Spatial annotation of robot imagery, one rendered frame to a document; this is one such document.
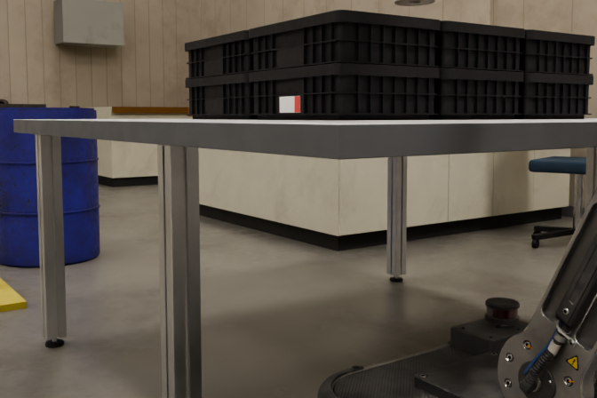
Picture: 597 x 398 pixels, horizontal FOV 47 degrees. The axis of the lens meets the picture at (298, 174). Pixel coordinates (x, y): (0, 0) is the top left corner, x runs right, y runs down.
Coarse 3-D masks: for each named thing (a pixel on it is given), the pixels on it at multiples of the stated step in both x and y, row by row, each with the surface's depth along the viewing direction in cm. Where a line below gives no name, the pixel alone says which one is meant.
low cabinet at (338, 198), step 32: (224, 160) 448; (256, 160) 415; (288, 160) 386; (320, 160) 361; (352, 160) 352; (384, 160) 364; (416, 160) 378; (448, 160) 393; (480, 160) 409; (512, 160) 426; (224, 192) 450; (256, 192) 417; (288, 192) 388; (320, 192) 363; (352, 192) 353; (384, 192) 366; (416, 192) 380; (448, 192) 395; (480, 192) 411; (512, 192) 428; (544, 192) 447; (256, 224) 424; (288, 224) 390; (320, 224) 364; (352, 224) 355; (384, 224) 368; (416, 224) 382; (448, 224) 404; (480, 224) 421; (512, 224) 439
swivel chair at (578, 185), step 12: (552, 156) 389; (564, 156) 389; (540, 168) 359; (552, 168) 356; (564, 168) 352; (576, 168) 349; (576, 180) 368; (576, 192) 368; (576, 204) 368; (576, 216) 369; (540, 228) 389; (552, 228) 383; (564, 228) 376
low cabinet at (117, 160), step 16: (112, 112) 670; (128, 112) 678; (144, 112) 688; (160, 112) 698; (176, 112) 708; (112, 144) 675; (128, 144) 685; (144, 144) 695; (112, 160) 677; (128, 160) 686; (144, 160) 696; (112, 176) 678; (128, 176) 687; (144, 176) 697
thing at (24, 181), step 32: (0, 128) 316; (0, 160) 318; (32, 160) 314; (64, 160) 319; (96, 160) 338; (0, 192) 320; (32, 192) 315; (64, 192) 320; (96, 192) 340; (0, 224) 322; (32, 224) 316; (64, 224) 321; (96, 224) 340; (0, 256) 324; (32, 256) 318; (64, 256) 322; (96, 256) 340
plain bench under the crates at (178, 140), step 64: (64, 128) 164; (128, 128) 129; (192, 128) 107; (256, 128) 91; (320, 128) 80; (384, 128) 80; (448, 128) 87; (512, 128) 94; (576, 128) 103; (192, 192) 130; (192, 256) 131; (64, 320) 209; (192, 320) 132; (192, 384) 133
